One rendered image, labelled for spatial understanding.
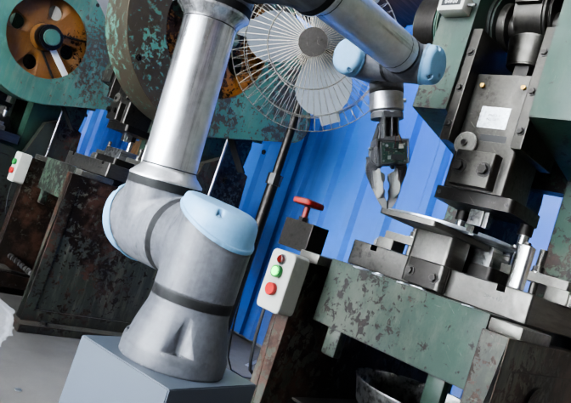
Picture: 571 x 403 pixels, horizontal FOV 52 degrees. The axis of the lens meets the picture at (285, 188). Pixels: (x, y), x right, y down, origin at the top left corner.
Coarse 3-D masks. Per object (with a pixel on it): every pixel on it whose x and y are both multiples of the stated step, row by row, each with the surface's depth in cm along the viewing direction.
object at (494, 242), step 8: (392, 208) 125; (424, 216) 117; (448, 224) 115; (456, 224) 115; (464, 232) 117; (480, 240) 121; (488, 240) 116; (496, 240) 116; (496, 248) 129; (504, 248) 123; (512, 248) 119
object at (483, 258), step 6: (468, 252) 133; (474, 252) 132; (480, 252) 131; (486, 252) 130; (492, 252) 129; (498, 252) 130; (468, 258) 132; (474, 258) 131; (480, 258) 130; (486, 258) 129; (492, 258) 129; (498, 258) 131; (504, 258) 133; (486, 264) 129; (492, 264) 130; (498, 264) 132
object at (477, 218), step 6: (474, 210) 137; (480, 210) 136; (468, 216) 138; (474, 216) 137; (480, 216) 136; (486, 216) 135; (492, 216) 136; (468, 222) 138; (474, 222) 136; (480, 222) 135; (486, 222) 135; (486, 228) 136
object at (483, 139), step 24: (480, 96) 137; (504, 96) 133; (480, 120) 136; (504, 120) 132; (456, 144) 137; (480, 144) 134; (504, 144) 130; (456, 168) 132; (480, 168) 128; (504, 168) 129; (528, 168) 133; (480, 192) 131; (504, 192) 128; (528, 192) 135
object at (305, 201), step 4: (296, 196) 144; (300, 196) 144; (296, 200) 143; (300, 200) 142; (304, 200) 142; (308, 200) 141; (304, 204) 142; (308, 204) 141; (312, 204) 142; (316, 204) 143; (320, 204) 144; (304, 208) 144; (308, 208) 144; (316, 208) 143; (320, 208) 144; (304, 212) 144; (308, 212) 144; (304, 216) 144
